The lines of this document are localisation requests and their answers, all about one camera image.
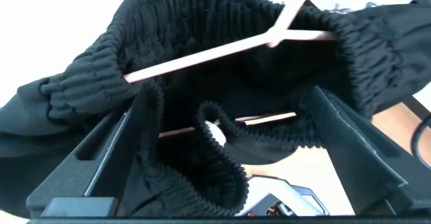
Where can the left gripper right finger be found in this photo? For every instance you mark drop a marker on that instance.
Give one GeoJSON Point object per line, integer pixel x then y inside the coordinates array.
{"type": "Point", "coordinates": [370, 183]}

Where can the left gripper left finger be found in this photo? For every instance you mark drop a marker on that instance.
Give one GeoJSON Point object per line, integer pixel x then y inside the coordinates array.
{"type": "Point", "coordinates": [101, 170]}

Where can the pink clothes hanger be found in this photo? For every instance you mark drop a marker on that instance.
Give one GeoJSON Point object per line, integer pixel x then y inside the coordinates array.
{"type": "Point", "coordinates": [202, 54]}

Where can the black shorts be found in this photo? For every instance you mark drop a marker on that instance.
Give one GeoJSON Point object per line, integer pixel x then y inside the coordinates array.
{"type": "Point", "coordinates": [202, 22]}

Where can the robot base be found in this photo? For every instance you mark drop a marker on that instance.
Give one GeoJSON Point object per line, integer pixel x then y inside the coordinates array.
{"type": "Point", "coordinates": [279, 190]}

